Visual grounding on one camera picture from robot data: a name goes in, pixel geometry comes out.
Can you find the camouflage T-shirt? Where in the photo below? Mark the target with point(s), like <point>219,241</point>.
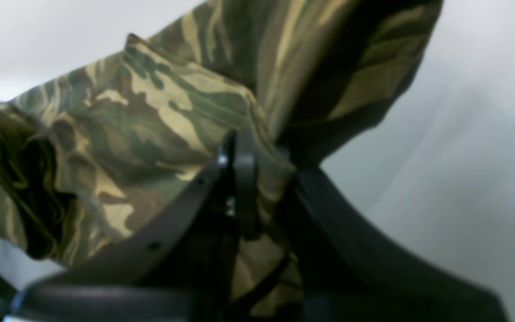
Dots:
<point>89,158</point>

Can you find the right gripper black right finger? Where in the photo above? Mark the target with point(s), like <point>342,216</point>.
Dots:
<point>352,272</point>

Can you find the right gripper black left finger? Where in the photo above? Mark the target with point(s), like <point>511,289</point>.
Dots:
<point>177,268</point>

